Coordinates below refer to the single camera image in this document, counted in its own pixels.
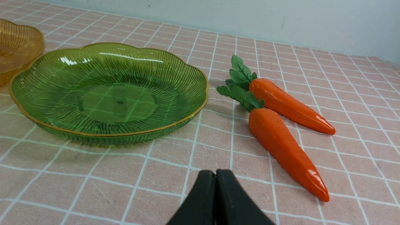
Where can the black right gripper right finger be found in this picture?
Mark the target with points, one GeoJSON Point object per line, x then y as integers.
{"type": "Point", "coordinates": [233, 204]}

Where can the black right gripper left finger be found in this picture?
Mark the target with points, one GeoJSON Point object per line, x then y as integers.
{"type": "Point", "coordinates": [198, 206]}

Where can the orange toy carrot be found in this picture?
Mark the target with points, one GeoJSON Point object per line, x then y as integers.
{"type": "Point", "coordinates": [276, 99]}
{"type": "Point", "coordinates": [269, 128]}

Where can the green ribbed plastic plate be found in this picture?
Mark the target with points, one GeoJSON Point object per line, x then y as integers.
{"type": "Point", "coordinates": [110, 93]}

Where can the pink checked tablecloth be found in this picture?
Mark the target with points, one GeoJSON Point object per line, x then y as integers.
{"type": "Point", "coordinates": [46, 180]}

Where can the amber ribbed plastic plate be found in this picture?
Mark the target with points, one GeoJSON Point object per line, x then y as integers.
{"type": "Point", "coordinates": [20, 45]}

